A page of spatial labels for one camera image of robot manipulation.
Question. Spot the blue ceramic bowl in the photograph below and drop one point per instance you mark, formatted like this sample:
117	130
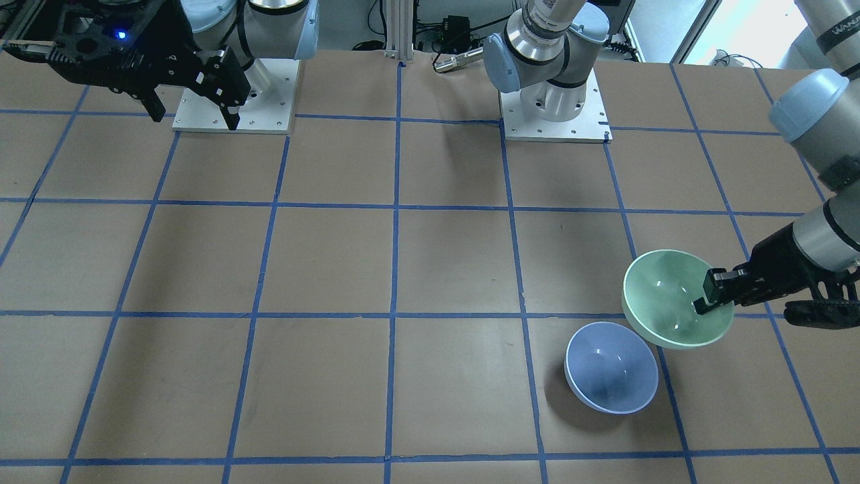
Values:
610	368

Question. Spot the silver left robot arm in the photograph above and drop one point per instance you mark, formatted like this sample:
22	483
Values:
553	45

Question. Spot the green ceramic bowl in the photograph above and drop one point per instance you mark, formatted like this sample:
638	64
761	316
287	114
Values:
658	294

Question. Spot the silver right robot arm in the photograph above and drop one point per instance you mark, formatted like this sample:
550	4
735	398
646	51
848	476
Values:
270	39

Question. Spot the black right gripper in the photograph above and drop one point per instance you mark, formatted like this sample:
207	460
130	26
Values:
169	42

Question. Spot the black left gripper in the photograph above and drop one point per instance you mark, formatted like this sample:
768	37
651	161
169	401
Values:
779	259

